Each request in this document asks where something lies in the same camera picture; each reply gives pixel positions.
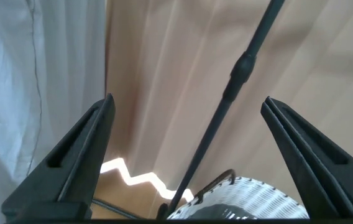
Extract pale grey shorts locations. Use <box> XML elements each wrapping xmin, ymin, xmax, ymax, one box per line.
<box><xmin>0</xmin><ymin>0</ymin><xmax>107</xmax><ymax>224</ymax></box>

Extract beige curtain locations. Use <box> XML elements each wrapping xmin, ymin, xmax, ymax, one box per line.
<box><xmin>104</xmin><ymin>0</ymin><xmax>353</xmax><ymax>205</ymax></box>

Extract black clothes rack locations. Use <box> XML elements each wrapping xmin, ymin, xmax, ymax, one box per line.
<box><xmin>91</xmin><ymin>0</ymin><xmax>286</xmax><ymax>220</ymax></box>

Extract white laundry basket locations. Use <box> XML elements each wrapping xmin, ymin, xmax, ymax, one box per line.
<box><xmin>167</xmin><ymin>169</ymin><xmax>310</xmax><ymax>220</ymax></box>

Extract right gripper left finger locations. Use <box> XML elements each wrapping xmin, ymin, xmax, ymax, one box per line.
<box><xmin>1</xmin><ymin>93</ymin><xmax>116</xmax><ymax>220</ymax></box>

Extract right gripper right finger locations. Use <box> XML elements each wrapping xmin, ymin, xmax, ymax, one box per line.
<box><xmin>260</xmin><ymin>95</ymin><xmax>353</xmax><ymax>218</ymax></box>

